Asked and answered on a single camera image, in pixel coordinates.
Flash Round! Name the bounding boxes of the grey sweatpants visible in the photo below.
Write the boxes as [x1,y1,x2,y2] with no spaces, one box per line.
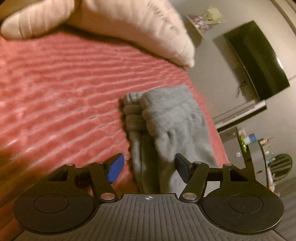
[123,85,218,195]

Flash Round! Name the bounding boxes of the grey bedside cabinet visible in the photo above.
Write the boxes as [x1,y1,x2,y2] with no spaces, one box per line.
[219,127,246,169]

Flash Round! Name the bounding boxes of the white standing panel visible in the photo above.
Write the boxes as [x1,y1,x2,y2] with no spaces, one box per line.
[214,100,267,132]

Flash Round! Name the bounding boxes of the grey vanity desk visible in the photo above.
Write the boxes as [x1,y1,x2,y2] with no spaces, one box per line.
[247,141,268,187]

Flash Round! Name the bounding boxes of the blue white box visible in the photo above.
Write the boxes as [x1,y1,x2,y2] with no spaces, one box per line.
[243,133,256,145]

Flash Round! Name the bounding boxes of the round vanity mirror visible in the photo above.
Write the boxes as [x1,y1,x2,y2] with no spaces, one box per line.
[269,154,292,182]

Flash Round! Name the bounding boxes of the pink ribbed bed blanket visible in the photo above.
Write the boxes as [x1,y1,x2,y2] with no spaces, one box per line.
[1,29,228,240]

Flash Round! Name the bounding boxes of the yellow legged side table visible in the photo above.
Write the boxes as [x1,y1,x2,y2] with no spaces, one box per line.
[184,15,204,48]

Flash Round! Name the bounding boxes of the cream printed pillow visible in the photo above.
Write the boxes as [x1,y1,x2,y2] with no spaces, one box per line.
[1,0,195,68]

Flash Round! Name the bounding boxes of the paper wrapped flower bouquet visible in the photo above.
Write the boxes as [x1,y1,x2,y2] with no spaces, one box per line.
[192,7,222,31]

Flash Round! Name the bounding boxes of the wall mounted black television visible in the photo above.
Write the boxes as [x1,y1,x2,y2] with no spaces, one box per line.
[224,21,290,100]

